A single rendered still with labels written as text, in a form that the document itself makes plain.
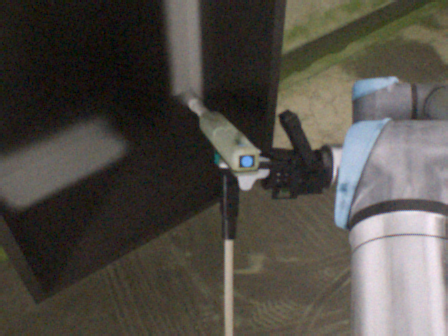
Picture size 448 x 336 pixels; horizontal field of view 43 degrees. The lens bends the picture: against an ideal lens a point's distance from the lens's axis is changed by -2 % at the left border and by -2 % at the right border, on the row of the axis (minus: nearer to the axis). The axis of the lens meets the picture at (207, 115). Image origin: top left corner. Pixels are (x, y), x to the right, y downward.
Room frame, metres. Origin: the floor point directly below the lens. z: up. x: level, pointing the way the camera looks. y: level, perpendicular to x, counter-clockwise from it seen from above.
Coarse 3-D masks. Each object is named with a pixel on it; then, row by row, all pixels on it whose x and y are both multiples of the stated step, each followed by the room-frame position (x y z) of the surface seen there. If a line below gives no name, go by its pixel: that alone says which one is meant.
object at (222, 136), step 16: (208, 112) 0.98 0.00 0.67; (208, 128) 0.89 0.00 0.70; (224, 128) 0.86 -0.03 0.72; (224, 144) 0.77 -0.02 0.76; (240, 144) 0.74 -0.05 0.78; (224, 160) 0.77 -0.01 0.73; (240, 160) 0.71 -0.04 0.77; (256, 160) 0.71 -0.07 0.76; (224, 176) 0.78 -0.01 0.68; (240, 176) 0.70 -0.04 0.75; (224, 192) 0.76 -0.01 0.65; (224, 208) 0.75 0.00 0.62; (224, 224) 0.74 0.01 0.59
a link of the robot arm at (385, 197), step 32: (352, 128) 0.45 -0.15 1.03; (384, 128) 0.43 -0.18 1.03; (416, 128) 0.43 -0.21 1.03; (352, 160) 0.41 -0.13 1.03; (384, 160) 0.40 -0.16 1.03; (416, 160) 0.39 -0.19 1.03; (352, 192) 0.38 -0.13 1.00; (384, 192) 0.37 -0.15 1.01; (416, 192) 0.35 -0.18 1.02; (352, 224) 0.37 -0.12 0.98; (384, 224) 0.34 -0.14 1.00; (416, 224) 0.33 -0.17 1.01; (352, 256) 0.34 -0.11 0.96; (384, 256) 0.31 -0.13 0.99; (416, 256) 0.30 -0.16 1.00; (352, 288) 0.31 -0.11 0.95; (384, 288) 0.28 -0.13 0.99; (416, 288) 0.27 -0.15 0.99; (352, 320) 0.28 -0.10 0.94; (384, 320) 0.26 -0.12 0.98; (416, 320) 0.25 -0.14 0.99
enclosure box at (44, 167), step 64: (0, 0) 1.03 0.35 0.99; (64, 0) 1.09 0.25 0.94; (128, 0) 1.17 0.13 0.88; (192, 0) 1.21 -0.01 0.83; (256, 0) 0.98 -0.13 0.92; (0, 64) 1.03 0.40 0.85; (64, 64) 1.11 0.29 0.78; (128, 64) 1.19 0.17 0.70; (192, 64) 1.26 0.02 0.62; (256, 64) 1.00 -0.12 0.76; (0, 128) 1.04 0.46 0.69; (64, 128) 1.12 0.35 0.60; (128, 128) 1.17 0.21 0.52; (192, 128) 1.15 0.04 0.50; (256, 128) 1.02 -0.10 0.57; (0, 192) 1.01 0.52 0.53; (64, 192) 0.99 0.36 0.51; (128, 192) 0.97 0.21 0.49; (192, 192) 0.96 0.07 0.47; (64, 256) 0.82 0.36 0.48
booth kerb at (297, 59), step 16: (400, 0) 2.21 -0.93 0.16; (416, 0) 2.26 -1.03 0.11; (432, 0) 2.31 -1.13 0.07; (368, 16) 2.13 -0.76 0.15; (384, 16) 2.17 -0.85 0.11; (400, 16) 2.21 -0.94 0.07; (336, 32) 2.05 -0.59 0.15; (352, 32) 2.09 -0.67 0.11; (368, 32) 2.13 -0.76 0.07; (304, 48) 1.97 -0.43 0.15; (320, 48) 2.01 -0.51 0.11; (336, 48) 2.04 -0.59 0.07; (288, 64) 1.94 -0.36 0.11; (304, 64) 1.97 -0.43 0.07
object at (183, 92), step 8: (176, 88) 1.25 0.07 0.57; (184, 88) 1.23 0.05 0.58; (192, 88) 1.22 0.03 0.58; (200, 88) 1.24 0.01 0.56; (176, 96) 1.22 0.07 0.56; (184, 96) 1.19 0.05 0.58; (192, 96) 1.18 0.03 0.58; (200, 96) 1.20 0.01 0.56; (176, 104) 1.22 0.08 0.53; (184, 104) 1.18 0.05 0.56
